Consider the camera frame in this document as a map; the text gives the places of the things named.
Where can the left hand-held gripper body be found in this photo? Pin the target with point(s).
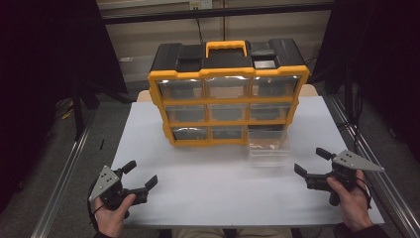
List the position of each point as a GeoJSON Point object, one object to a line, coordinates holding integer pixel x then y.
{"type": "Point", "coordinates": [112, 190]}

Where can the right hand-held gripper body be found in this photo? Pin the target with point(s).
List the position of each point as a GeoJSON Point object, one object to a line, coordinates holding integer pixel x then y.
{"type": "Point", "coordinates": [345, 165]}

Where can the clear plastic drawer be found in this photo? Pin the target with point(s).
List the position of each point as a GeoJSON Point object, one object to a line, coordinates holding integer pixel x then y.
{"type": "Point", "coordinates": [269, 150]}

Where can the yellow black drawer organizer cabinet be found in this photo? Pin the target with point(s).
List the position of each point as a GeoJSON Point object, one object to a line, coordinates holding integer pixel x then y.
{"type": "Point", "coordinates": [228, 62]}

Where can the person's left hand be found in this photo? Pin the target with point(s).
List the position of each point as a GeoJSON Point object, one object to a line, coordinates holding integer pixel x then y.
{"type": "Point", "coordinates": [110, 219]}

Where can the person's right hand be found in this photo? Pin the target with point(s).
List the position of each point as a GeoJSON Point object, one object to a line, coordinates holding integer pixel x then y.
{"type": "Point", "coordinates": [355, 206]}

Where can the small black floor piece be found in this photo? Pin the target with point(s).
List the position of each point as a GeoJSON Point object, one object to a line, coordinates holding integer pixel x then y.
{"type": "Point", "coordinates": [102, 144]}

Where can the set of closed clear drawers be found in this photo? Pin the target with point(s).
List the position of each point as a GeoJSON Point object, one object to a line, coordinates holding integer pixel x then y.
{"type": "Point", "coordinates": [185, 114]}

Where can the black stand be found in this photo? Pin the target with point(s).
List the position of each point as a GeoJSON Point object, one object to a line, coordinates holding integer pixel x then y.
{"type": "Point", "coordinates": [78, 109]}

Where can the dark curtain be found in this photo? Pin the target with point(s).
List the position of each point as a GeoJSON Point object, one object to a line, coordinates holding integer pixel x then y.
{"type": "Point", "coordinates": [39, 66]}
{"type": "Point", "coordinates": [383, 49]}

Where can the black horizontal bar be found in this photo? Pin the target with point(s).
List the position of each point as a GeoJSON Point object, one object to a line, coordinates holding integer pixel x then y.
{"type": "Point", "coordinates": [214, 13]}

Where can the metal floor rail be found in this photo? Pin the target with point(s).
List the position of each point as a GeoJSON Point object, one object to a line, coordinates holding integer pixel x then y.
{"type": "Point", "coordinates": [376, 158]}
{"type": "Point", "coordinates": [62, 178]}

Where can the white wall outlet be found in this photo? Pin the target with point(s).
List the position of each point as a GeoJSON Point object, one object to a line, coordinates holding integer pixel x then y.
{"type": "Point", "coordinates": [200, 4]}

